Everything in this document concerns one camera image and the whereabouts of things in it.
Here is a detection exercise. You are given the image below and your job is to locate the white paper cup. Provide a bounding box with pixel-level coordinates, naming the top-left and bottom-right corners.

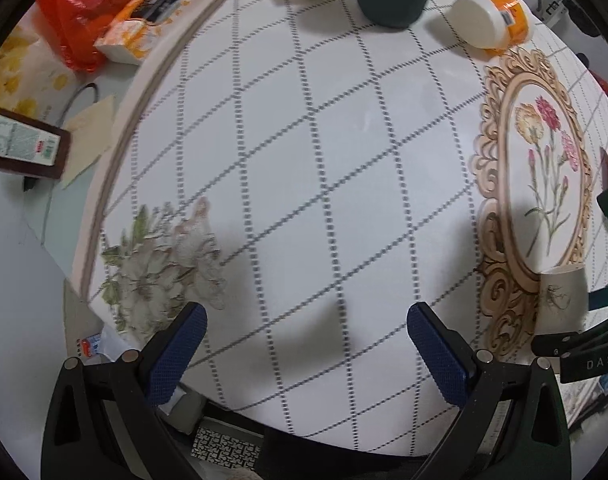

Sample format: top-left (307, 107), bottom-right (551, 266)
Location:
top-left (535, 263), bottom-right (589, 335)

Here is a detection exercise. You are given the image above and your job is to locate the orange white jar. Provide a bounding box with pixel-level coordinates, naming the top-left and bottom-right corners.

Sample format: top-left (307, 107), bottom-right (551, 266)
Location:
top-left (448, 0), bottom-right (536, 52)

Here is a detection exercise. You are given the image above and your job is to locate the floral diamond pattern tablecloth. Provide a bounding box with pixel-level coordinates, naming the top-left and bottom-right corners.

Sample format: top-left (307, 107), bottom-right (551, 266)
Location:
top-left (73, 0), bottom-right (608, 456)

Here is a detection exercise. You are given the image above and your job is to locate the orange tissue pack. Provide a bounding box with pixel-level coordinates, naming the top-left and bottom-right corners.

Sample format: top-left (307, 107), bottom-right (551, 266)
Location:
top-left (95, 0), bottom-right (195, 65)

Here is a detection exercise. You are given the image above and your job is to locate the yellow plastic bag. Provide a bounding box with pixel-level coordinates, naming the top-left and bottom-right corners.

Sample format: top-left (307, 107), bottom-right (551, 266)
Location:
top-left (0, 25), bottom-right (77, 122)

